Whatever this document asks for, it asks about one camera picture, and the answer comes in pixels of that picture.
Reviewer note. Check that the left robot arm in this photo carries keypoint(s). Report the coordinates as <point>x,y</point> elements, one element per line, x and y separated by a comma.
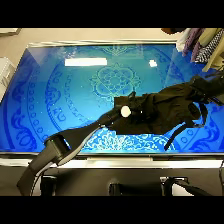
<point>76,135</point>

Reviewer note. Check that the purple garment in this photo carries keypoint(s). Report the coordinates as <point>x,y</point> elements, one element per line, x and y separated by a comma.
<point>193,40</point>

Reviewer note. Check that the silver frame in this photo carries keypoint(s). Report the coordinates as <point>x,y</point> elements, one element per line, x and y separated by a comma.
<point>116,163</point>

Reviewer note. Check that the beige garment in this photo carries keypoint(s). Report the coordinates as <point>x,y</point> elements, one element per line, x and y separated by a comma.
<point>216,61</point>

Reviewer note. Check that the dark green garment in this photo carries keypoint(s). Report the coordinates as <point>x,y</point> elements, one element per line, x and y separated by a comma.
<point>166,106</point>

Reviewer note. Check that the white garment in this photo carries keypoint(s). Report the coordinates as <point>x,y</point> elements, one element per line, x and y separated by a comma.
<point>181,40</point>

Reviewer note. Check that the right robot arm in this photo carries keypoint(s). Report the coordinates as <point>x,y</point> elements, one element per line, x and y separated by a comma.
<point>186,188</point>

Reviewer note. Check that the white box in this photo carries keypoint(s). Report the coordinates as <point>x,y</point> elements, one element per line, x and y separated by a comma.
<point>5,73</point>

